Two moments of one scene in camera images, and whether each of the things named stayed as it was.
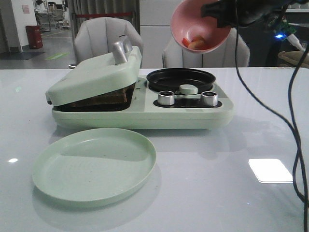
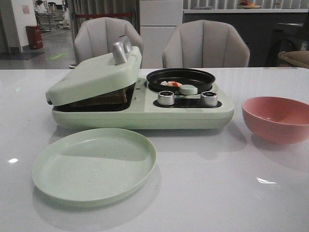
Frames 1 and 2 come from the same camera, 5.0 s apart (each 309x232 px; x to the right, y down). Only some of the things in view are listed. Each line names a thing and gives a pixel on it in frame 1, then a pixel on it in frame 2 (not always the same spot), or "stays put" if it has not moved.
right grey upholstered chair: (175, 55) stays put
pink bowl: (195, 33) to (276, 119)
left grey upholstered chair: (96, 36) stays put
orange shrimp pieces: (197, 43) to (171, 83)
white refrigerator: (155, 30) stays put
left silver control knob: (166, 97) stays put
